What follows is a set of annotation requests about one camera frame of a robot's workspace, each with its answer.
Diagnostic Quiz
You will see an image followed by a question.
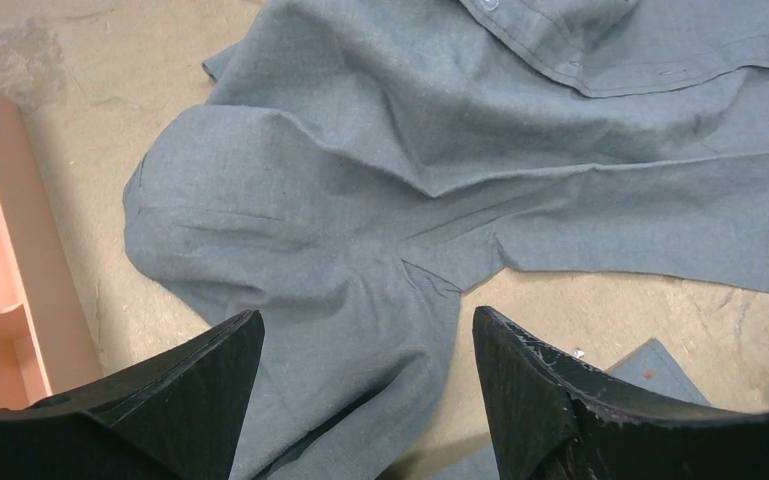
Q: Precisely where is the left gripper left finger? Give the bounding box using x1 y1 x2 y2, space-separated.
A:
0 311 265 479

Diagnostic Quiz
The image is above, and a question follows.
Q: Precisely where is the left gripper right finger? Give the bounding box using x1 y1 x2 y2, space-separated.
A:
473 306 769 479

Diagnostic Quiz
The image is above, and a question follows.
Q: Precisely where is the grey button-up shirt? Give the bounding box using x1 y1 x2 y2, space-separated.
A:
123 1 769 479

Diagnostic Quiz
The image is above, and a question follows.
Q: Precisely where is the orange plastic file organizer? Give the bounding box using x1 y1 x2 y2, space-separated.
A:
0 93 102 409

